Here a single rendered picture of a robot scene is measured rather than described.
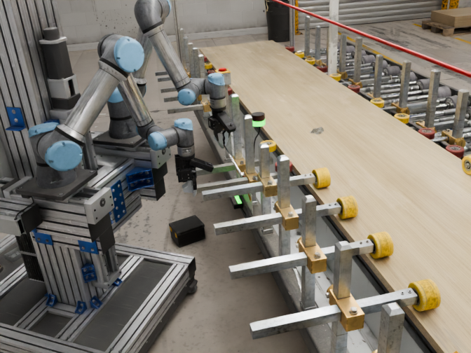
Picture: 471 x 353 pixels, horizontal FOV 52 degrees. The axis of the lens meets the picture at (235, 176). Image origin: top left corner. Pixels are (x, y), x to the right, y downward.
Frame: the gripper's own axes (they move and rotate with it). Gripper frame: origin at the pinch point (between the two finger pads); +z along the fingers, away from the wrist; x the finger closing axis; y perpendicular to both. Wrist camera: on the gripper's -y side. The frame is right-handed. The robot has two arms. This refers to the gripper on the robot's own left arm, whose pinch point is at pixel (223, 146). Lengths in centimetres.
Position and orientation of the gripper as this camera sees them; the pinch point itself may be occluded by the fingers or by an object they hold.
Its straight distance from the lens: 238.6
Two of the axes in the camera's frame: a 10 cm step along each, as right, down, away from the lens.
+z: 0.6, 8.9, 4.6
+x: -8.3, 3.0, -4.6
